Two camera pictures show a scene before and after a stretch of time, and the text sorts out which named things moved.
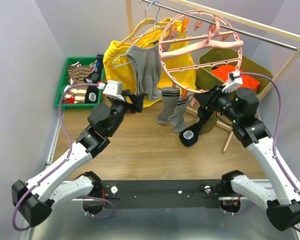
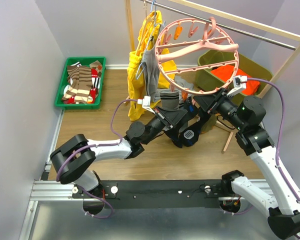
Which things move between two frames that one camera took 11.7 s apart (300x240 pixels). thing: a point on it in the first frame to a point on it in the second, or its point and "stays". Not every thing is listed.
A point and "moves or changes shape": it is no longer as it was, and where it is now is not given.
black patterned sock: [188, 136] stays
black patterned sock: [92, 93] to [180, 134]
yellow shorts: [177, 66] to [138, 97]
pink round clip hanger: [171, 53] moves or changes shape
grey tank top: [148, 64] stays
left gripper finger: [137, 100] to [174, 116]
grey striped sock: [170, 96] stays
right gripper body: [218, 99] stays
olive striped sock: [209, 125] stays
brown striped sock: [76, 75] stays
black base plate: [163, 194] stays
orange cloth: [225, 72] stays
